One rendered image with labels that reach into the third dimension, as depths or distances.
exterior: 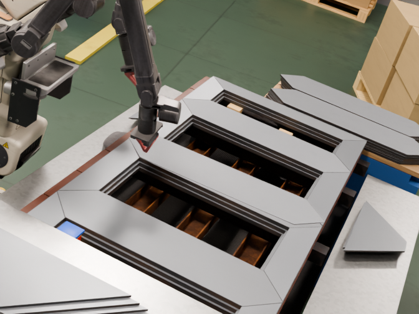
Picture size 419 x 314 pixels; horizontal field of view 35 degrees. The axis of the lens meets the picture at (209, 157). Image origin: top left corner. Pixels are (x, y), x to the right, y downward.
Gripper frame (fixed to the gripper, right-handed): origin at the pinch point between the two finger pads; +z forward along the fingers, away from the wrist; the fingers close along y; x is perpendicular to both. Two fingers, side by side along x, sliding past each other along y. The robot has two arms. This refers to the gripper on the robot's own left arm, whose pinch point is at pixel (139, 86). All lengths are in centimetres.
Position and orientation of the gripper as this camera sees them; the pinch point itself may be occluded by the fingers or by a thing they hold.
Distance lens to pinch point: 245.4
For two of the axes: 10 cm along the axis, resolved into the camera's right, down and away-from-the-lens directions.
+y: 2.5, -4.4, 8.6
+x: -9.5, 0.7, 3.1
